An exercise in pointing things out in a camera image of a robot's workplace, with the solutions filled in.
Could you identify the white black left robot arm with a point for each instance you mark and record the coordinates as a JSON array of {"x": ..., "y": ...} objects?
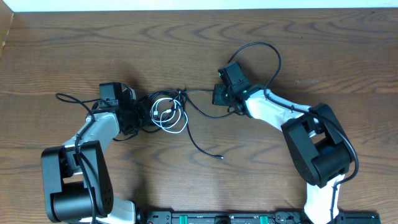
[{"x": 77, "y": 185}]

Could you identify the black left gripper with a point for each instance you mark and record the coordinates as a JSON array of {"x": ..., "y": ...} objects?
[{"x": 139, "y": 108}]

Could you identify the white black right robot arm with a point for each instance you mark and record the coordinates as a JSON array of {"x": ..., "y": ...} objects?
[{"x": 320, "y": 150}]

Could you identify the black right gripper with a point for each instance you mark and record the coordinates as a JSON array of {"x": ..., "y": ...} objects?
[{"x": 217, "y": 98}]

